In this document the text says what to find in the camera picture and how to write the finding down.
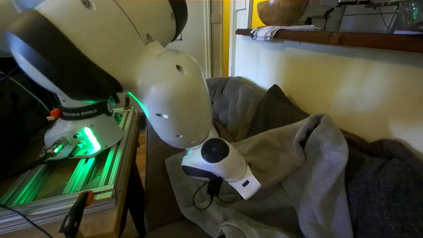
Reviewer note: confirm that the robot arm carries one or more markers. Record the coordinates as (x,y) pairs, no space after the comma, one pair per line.
(165,92)

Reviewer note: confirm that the grey quilted cushion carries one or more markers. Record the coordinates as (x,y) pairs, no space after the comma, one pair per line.
(231,99)

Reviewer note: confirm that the brown sofa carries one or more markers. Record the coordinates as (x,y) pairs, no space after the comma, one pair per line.
(158,185)

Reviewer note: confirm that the striped dish towel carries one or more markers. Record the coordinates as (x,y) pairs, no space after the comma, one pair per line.
(264,32)

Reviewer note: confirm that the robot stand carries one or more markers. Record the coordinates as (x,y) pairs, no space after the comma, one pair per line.
(109,172)

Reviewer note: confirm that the light grey towel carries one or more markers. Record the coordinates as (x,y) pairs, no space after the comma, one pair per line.
(317,172)

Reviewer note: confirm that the wooden bowl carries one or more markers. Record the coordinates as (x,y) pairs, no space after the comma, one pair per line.
(281,11)

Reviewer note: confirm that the clamp with orange knob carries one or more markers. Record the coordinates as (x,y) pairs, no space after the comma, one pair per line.
(56,113)

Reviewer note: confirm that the black and orange clamp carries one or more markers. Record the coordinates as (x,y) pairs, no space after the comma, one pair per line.
(75,211)

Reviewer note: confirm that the dark grey blanket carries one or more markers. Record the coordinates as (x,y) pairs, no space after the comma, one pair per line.
(383,185)

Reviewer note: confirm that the glass jar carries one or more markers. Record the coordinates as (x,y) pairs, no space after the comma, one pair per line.
(411,15)

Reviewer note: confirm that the wooden wall shelf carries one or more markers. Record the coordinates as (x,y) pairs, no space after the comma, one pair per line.
(363,40)

